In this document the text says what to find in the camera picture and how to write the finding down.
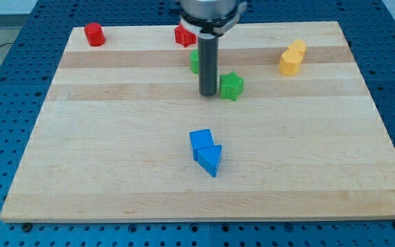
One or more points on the red star block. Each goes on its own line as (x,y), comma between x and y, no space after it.
(184,37)

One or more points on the red cylinder block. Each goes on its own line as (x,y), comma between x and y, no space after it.
(94,34)

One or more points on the wooden board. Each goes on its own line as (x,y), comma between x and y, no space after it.
(125,136)

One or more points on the white clamp tool mount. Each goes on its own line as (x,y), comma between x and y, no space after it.
(209,19)

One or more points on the blue cube block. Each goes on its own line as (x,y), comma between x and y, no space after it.
(200,139)

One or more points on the yellow heart block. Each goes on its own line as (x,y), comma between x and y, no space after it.
(298,45)

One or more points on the green star block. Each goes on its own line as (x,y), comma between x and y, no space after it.
(231,86)

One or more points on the yellow hexagon block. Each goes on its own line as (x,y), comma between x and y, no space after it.
(290,62)

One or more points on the blue triangle block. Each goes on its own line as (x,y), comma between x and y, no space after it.
(209,158)

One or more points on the green round block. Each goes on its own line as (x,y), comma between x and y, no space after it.
(194,61)

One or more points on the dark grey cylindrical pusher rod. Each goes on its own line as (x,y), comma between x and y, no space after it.
(207,58)

